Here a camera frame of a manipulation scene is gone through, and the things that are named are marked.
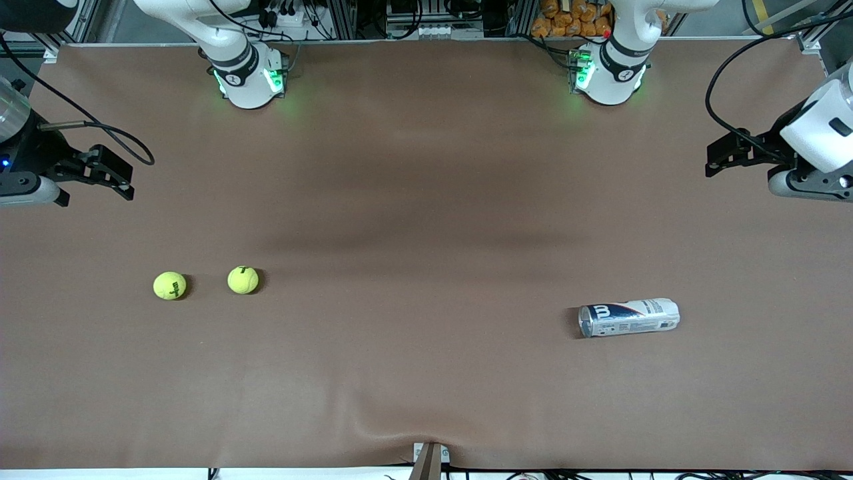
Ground orange packed items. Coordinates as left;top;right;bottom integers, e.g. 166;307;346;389
531;0;614;39

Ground white power strip, black plugs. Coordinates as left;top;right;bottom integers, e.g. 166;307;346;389
257;0;309;31

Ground brown table mat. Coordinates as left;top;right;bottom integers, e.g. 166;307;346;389
0;38;853;471

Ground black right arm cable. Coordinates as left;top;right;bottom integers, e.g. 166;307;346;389
0;33;155;166

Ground aluminium frame profile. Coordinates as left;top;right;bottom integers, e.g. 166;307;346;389
510;0;538;38
327;0;358;39

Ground clear tennis ball can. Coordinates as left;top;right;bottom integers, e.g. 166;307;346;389
578;298;681;339

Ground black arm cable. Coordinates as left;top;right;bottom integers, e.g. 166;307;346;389
705;10;853;164
0;33;155;166

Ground yellow tennis ball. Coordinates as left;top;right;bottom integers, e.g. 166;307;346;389
227;266;260;295
153;271;188;301

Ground aluminium frame post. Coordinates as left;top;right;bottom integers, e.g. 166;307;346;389
37;0;101;64
796;0;853;55

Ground metal clamp bracket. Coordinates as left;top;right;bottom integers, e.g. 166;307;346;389
412;441;451;480

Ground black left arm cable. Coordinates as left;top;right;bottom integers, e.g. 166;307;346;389
705;10;853;164

